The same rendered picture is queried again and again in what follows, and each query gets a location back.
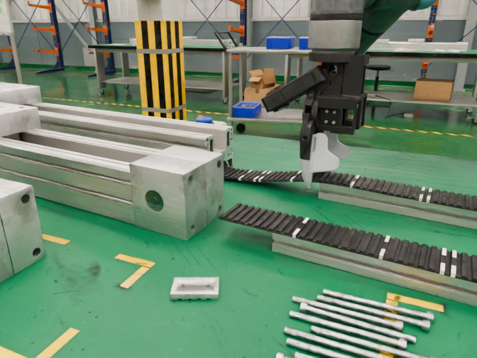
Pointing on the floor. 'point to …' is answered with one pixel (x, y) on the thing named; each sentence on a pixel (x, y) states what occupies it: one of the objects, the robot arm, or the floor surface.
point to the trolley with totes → (240, 114)
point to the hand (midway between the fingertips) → (310, 175)
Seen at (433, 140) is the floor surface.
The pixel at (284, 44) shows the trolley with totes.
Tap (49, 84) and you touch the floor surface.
